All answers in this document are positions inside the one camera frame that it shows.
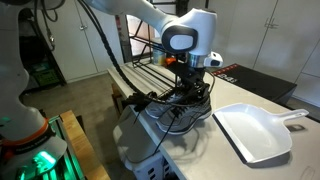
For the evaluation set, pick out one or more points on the green plastic crate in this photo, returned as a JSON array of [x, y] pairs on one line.
[[45, 77]]

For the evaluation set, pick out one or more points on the white plastic dustpan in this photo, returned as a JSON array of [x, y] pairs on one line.
[[256, 130]]

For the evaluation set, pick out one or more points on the grey sneaker with black laces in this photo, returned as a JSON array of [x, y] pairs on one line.
[[186, 118], [160, 108]]

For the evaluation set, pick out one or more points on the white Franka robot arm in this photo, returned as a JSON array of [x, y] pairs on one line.
[[186, 23]]

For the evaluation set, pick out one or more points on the black flat box red print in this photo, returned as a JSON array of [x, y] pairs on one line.
[[256, 83]]

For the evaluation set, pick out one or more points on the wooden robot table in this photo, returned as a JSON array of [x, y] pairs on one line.
[[85, 143]]

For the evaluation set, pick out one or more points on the green lit robot mount frame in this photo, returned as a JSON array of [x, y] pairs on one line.
[[53, 166]]

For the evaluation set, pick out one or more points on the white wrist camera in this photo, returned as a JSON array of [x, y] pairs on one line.
[[213, 60]]

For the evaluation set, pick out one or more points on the white wall cabinets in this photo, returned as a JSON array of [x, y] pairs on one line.
[[293, 40]]

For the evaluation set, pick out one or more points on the white laundry basket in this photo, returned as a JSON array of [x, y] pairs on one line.
[[133, 146]]

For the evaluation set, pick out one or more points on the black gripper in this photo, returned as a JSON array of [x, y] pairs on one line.
[[188, 73]]

